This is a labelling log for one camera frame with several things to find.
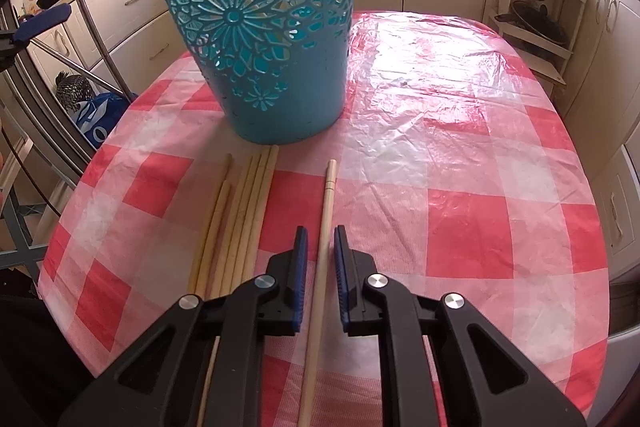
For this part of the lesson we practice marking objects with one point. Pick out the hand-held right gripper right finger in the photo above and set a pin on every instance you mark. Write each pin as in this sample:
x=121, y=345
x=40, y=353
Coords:
x=342, y=282

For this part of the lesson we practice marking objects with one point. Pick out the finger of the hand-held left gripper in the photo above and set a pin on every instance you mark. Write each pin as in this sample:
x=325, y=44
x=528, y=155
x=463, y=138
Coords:
x=42, y=22

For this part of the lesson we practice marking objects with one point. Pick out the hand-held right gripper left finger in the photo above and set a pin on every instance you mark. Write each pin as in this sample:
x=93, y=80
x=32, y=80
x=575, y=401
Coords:
x=300, y=277

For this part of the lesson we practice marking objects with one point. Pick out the pale wooden chopstick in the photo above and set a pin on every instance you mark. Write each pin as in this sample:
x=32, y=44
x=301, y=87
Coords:
x=325, y=217

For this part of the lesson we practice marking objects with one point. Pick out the bunch of wooden chopsticks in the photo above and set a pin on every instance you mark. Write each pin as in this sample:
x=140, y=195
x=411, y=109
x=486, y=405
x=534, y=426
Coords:
x=245, y=227

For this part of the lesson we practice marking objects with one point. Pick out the teal perforated plastic basket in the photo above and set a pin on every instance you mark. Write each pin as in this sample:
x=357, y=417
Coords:
x=260, y=57

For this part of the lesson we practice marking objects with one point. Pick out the curved metal tube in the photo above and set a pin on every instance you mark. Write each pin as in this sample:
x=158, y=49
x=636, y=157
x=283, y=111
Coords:
x=87, y=17

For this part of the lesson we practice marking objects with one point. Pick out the straight metal tube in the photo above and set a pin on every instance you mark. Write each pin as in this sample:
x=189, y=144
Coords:
x=75, y=64

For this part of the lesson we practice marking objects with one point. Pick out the black mesh object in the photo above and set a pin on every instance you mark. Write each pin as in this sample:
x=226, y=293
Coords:
x=72, y=89

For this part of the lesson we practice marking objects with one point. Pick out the cream wide-drawer cabinet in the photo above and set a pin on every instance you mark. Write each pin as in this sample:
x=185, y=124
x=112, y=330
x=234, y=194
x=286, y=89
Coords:
x=130, y=12

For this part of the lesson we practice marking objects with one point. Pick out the blue white plastic bag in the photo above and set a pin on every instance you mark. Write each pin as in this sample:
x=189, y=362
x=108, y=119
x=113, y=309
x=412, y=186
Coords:
x=97, y=117

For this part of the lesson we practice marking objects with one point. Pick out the red checked plastic tablecloth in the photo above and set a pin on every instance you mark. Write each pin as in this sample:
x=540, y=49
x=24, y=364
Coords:
x=450, y=157

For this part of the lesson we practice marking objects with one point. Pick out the cream small-drawer cabinet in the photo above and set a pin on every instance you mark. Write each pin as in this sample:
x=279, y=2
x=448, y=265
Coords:
x=617, y=207

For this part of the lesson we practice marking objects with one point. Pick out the white appliance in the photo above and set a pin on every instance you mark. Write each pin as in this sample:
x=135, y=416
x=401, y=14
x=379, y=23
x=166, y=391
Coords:
x=622, y=347

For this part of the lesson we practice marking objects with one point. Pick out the black lidded pan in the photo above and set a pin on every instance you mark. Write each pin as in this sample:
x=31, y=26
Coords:
x=530, y=24

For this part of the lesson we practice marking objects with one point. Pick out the white storage trolley rack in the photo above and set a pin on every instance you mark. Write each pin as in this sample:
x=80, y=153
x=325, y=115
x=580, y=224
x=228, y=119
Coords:
x=577, y=2

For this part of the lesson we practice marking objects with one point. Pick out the cream panelled door cabinet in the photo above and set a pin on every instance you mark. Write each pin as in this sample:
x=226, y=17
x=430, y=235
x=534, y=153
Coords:
x=615, y=37

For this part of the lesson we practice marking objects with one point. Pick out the grey metal folding frame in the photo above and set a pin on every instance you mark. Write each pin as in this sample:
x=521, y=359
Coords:
x=20, y=227

